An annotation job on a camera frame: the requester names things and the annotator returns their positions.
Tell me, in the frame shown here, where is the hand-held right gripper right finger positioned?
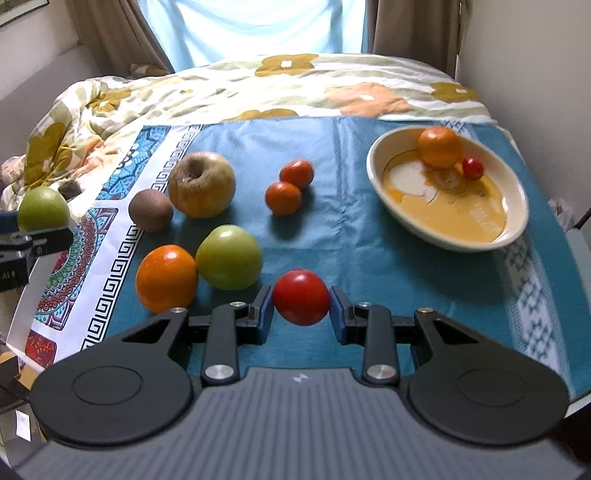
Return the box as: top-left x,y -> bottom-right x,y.
329,285 -> 481,386

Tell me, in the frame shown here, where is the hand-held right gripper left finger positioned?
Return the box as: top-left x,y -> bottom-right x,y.
121,285 -> 276,386

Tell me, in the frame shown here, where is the green apple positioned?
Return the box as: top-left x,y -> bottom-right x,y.
195,224 -> 263,291
17,186 -> 71,233

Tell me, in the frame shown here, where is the large orange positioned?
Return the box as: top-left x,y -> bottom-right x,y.
135,244 -> 199,315

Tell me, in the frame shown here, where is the small tangerine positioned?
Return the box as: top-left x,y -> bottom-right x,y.
264,181 -> 303,216
279,160 -> 315,189

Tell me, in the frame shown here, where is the large brown apple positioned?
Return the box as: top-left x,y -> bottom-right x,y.
167,151 -> 236,219

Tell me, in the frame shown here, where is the cream oval bowl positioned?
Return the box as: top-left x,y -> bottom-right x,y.
366,126 -> 529,253

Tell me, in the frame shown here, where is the pink floral cloth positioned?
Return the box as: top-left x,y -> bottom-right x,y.
0,156 -> 29,197

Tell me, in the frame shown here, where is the teal patterned tablecloth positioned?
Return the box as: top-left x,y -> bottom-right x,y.
16,115 -> 578,407

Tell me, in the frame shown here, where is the brown kiwi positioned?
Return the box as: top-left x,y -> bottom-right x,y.
128,189 -> 175,232

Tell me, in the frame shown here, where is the brown curtain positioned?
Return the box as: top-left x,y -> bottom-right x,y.
369,0 -> 465,79
65,0 -> 174,77

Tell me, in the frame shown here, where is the floral striped blanket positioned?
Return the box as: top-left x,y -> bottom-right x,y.
0,52 -> 498,222

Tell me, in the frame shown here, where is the blue sheer curtain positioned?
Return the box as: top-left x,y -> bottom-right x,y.
139,0 -> 375,75

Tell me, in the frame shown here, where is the framed wall picture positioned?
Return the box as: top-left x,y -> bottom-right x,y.
0,0 -> 49,28

